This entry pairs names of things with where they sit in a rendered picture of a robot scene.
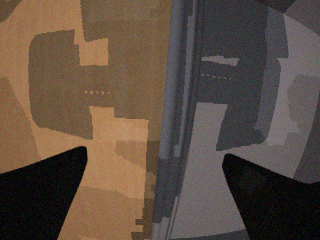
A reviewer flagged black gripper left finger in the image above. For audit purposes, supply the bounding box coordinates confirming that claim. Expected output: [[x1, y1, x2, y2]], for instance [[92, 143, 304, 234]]
[[0, 145, 88, 240]]

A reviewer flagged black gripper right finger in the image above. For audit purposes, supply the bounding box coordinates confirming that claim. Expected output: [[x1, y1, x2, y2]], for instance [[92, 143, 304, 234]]
[[221, 153, 320, 240]]

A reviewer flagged grey plastic tray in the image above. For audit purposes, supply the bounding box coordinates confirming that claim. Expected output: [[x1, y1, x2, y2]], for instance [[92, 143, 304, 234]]
[[151, 0, 320, 240]]

